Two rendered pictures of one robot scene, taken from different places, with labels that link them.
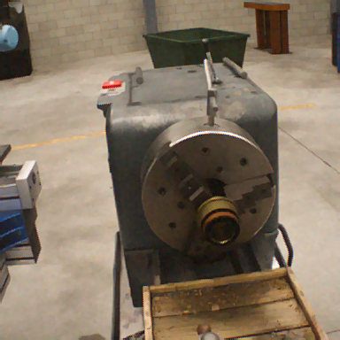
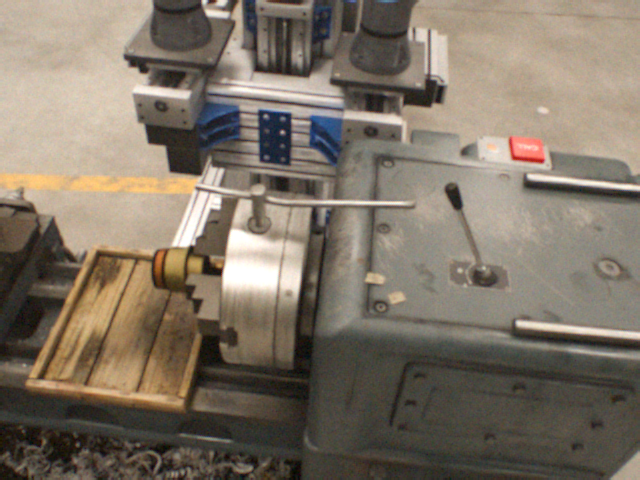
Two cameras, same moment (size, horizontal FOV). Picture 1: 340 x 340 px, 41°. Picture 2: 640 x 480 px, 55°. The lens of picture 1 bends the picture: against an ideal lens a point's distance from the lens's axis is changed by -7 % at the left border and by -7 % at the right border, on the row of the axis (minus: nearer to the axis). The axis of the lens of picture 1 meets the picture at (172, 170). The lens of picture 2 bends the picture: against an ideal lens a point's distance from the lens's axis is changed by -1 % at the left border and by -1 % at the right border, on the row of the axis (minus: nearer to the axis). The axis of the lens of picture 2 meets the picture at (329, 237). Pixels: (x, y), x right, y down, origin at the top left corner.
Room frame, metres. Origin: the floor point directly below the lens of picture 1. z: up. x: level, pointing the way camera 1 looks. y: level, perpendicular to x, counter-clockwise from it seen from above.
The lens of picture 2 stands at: (1.20, -0.77, 1.95)
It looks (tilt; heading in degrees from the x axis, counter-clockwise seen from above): 47 degrees down; 94
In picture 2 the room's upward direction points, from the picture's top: 5 degrees clockwise
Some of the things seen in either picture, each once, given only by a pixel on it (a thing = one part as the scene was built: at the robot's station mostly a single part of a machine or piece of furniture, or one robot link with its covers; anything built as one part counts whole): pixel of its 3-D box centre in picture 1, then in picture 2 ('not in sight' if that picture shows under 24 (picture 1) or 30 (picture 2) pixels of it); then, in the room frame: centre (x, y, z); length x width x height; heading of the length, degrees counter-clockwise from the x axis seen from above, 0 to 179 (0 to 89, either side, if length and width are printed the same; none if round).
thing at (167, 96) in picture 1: (183, 142); (482, 301); (1.44, -0.04, 1.06); 0.59 x 0.48 x 0.39; 2
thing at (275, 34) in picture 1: (266, 26); not in sight; (9.97, -2.28, 0.50); 1.61 x 0.44 x 1.00; 9
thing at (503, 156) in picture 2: (113, 95); (509, 162); (1.46, 0.16, 1.23); 0.13 x 0.08 x 0.05; 2
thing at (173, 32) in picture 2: not in sight; (179, 16); (0.69, 0.57, 1.21); 0.15 x 0.15 x 0.10
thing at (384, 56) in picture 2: not in sight; (382, 40); (1.18, 0.58, 1.21); 0.15 x 0.15 x 0.10
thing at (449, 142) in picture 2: (112, 103); (434, 149); (1.31, 0.15, 1.24); 0.09 x 0.08 x 0.03; 2
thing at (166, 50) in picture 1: (195, 64); not in sight; (6.28, -0.44, 0.43); 1.34 x 0.94 x 0.85; 21
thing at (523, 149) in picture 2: (112, 85); (526, 151); (1.48, 0.16, 1.26); 0.06 x 0.06 x 0.02; 2
